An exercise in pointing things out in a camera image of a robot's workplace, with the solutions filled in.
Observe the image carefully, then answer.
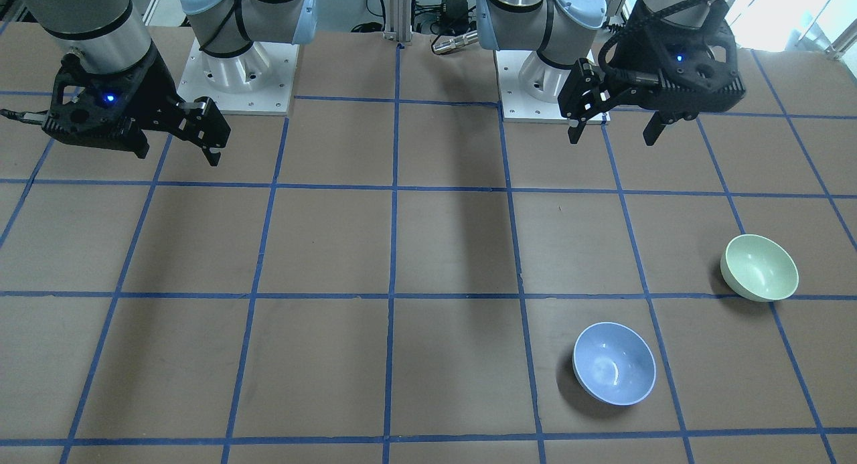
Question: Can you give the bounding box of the aluminium frame post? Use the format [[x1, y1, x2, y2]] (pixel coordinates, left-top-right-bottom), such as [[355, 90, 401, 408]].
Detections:
[[380, 0, 415, 46]]

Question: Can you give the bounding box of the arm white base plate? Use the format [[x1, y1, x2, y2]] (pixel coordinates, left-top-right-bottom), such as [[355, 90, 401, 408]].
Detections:
[[177, 40, 302, 117], [495, 50, 570, 123]]

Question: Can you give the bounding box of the blue bowl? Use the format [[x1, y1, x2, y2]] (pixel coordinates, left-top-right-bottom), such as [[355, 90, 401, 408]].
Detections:
[[572, 321, 656, 406]]

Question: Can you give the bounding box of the black power adapter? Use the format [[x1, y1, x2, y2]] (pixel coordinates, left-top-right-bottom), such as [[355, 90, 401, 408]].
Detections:
[[439, 0, 469, 25]]

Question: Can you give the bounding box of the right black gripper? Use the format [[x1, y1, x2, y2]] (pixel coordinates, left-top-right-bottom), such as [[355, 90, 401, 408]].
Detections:
[[41, 42, 232, 166]]

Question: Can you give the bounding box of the green bowl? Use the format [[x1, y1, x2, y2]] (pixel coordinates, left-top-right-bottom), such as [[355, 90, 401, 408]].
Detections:
[[720, 233, 801, 302]]

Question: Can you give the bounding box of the silver metal cylinder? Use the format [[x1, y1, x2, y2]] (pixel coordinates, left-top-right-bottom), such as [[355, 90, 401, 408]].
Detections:
[[431, 30, 479, 56]]

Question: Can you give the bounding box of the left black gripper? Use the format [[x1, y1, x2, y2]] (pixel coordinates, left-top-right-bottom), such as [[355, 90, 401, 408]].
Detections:
[[559, 0, 747, 147]]

